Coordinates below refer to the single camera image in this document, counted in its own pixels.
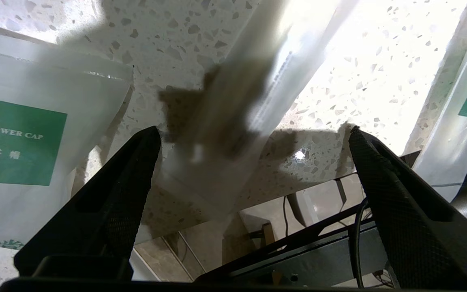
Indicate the shower cap packet green label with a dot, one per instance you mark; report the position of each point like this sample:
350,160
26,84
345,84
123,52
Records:
18,138

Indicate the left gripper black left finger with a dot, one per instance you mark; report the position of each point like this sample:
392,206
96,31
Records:
108,211

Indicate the long clear toothbrush packet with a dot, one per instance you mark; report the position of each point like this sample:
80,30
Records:
237,101
460,142

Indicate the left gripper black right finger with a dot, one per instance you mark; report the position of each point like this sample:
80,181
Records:
420,227

